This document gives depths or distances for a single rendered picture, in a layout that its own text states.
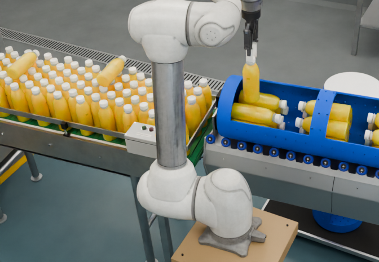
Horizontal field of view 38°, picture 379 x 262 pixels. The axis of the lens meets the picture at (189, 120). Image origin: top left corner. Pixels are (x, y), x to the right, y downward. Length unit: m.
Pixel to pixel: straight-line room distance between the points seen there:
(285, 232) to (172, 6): 0.90
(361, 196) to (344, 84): 0.60
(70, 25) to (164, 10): 4.23
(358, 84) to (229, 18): 1.30
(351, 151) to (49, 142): 1.49
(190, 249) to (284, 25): 3.73
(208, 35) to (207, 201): 0.57
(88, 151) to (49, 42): 2.90
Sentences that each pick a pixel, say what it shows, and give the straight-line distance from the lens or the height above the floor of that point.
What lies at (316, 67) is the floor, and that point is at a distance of 4.81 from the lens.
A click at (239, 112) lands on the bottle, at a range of 2.42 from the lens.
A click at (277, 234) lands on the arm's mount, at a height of 1.06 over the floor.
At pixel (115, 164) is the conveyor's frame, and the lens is 2.76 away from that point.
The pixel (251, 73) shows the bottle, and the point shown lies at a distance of 2.34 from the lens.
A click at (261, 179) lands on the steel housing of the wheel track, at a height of 0.81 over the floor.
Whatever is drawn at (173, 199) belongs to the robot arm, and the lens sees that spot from 1.87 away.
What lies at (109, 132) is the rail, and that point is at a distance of 2.66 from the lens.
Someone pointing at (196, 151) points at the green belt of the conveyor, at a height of 0.90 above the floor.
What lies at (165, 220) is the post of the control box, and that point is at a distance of 2.76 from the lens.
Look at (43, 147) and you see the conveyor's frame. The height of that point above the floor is 0.79.
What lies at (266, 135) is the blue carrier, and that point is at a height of 1.08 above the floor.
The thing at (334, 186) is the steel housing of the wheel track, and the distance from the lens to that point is 2.48.
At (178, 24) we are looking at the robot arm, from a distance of 1.61.
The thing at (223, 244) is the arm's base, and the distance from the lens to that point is 1.97.
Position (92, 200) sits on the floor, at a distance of 3.73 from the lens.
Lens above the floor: 2.60
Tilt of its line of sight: 38 degrees down
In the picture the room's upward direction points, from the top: 6 degrees counter-clockwise
